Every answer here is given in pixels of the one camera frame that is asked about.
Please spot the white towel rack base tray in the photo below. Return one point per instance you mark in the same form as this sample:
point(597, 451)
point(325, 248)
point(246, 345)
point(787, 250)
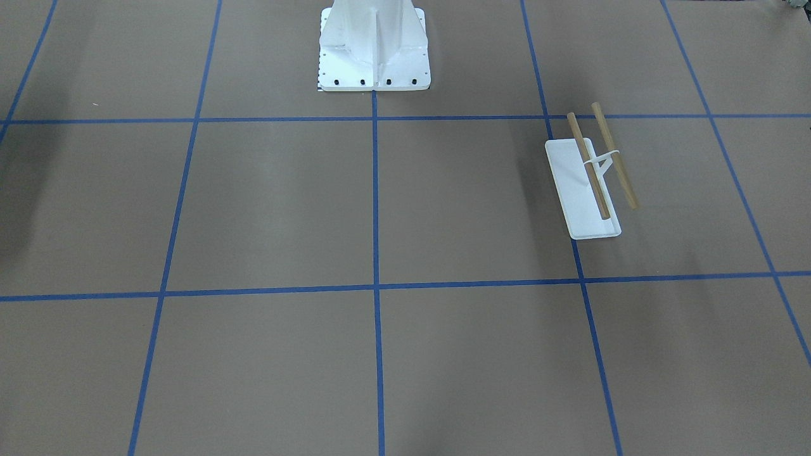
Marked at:
point(576, 199)

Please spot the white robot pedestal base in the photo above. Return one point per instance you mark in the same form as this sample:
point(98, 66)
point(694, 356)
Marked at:
point(369, 46)

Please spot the white rack upright bracket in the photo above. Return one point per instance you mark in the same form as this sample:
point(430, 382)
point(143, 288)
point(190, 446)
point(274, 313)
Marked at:
point(602, 163)

